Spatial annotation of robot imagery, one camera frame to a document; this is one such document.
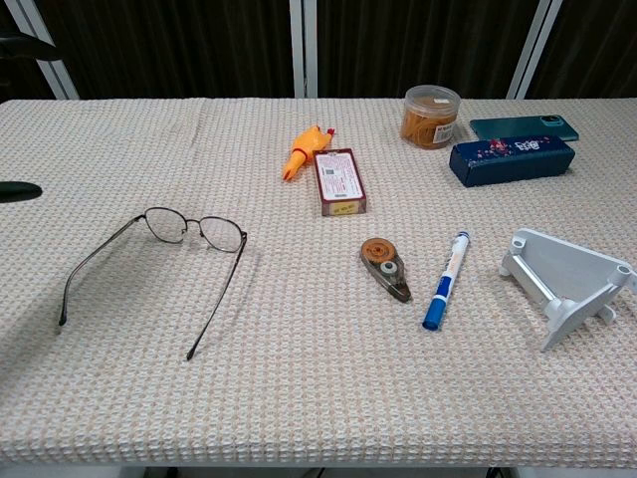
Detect beige waffle weave tablecloth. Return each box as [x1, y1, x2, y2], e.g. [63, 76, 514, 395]
[0, 98, 637, 469]

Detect red flat card box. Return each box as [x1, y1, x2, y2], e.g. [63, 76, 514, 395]
[313, 147, 370, 218]

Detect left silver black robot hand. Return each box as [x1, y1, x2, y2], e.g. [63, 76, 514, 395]
[0, 35, 60, 204]

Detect brown correction tape dispenser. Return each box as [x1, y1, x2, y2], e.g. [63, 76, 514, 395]
[359, 237, 413, 304]

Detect clear jar of rubber bands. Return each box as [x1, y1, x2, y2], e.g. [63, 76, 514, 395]
[400, 85, 462, 149]

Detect black wire-frame eyeglasses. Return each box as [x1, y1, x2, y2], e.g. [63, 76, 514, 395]
[58, 206, 249, 361]

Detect yellow rubber chicken toy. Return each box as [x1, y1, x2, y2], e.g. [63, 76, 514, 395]
[282, 124, 336, 183]

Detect white plastic phone stand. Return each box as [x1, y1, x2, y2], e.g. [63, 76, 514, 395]
[499, 227, 637, 353]

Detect teal smartphone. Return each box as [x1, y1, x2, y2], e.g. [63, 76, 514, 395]
[469, 115, 581, 143]

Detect dark blue printed long box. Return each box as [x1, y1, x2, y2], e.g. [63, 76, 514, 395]
[448, 134, 577, 189]

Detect white metal frame post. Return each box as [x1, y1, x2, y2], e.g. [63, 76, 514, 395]
[290, 0, 319, 100]
[506, 0, 566, 100]
[2, 0, 80, 100]

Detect blue white marker pen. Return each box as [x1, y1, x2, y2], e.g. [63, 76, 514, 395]
[422, 230, 473, 332]

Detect black pleated curtain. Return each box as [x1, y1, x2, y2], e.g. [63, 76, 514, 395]
[0, 0, 637, 101]

